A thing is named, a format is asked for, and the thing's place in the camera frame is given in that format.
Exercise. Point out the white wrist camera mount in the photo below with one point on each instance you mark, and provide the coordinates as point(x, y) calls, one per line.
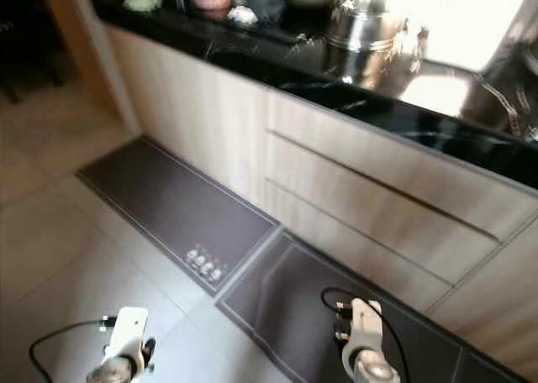
point(366, 316)
point(130, 326)

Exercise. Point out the white crumpled wrapper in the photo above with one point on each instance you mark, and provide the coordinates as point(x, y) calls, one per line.
point(141, 2)

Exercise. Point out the steel cooking pot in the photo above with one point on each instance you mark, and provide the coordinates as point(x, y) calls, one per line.
point(366, 26)

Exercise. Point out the light wood drawer front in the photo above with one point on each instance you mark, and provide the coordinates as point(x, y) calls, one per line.
point(336, 238)
point(361, 202)
point(387, 160)

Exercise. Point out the white garlic bulb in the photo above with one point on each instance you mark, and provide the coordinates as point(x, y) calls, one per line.
point(242, 16)

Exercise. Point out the dark chair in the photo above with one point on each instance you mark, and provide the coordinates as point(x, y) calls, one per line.
point(25, 39)

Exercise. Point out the grey floor mat with print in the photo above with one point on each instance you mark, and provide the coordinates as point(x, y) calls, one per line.
point(176, 202)

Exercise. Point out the plain grey floor mat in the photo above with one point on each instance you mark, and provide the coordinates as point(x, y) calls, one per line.
point(294, 316)

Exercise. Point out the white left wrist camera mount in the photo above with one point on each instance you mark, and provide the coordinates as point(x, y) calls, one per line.
point(130, 326)

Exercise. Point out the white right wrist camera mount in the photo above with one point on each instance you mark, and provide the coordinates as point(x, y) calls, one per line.
point(366, 316)

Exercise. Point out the light wood kitchen cabinet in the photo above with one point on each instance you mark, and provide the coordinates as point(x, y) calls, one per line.
point(193, 106)

